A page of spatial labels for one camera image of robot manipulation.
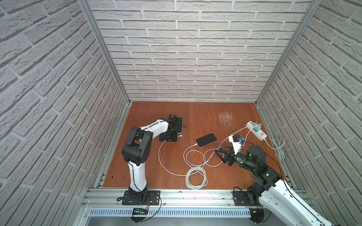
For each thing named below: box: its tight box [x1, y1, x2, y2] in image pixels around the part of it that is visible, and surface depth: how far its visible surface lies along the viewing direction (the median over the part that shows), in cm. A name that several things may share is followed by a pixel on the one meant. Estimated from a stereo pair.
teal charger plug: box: [253, 123, 262, 132], surface depth 97 cm
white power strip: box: [245, 120, 268, 141], surface depth 99 cm
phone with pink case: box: [195, 132, 218, 148], surface depth 97 cm
